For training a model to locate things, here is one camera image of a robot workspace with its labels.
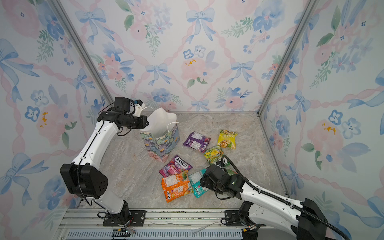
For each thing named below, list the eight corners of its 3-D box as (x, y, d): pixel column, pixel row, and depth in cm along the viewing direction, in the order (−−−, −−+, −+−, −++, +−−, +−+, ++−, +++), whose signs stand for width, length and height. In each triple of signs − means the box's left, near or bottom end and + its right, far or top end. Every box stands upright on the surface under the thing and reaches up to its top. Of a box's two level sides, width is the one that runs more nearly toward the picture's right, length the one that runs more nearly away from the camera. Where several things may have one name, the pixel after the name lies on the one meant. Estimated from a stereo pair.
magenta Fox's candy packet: (158, 173, 90) (158, 171, 88) (177, 155, 97) (177, 153, 95) (173, 187, 85) (172, 186, 83) (191, 168, 92) (191, 166, 90)
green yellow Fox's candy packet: (210, 165, 93) (210, 164, 91) (202, 152, 99) (202, 150, 97) (226, 158, 97) (227, 156, 95) (217, 145, 103) (218, 143, 100)
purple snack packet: (183, 144, 103) (183, 142, 101) (191, 133, 110) (191, 130, 107) (203, 153, 99) (203, 151, 96) (210, 141, 106) (211, 138, 103)
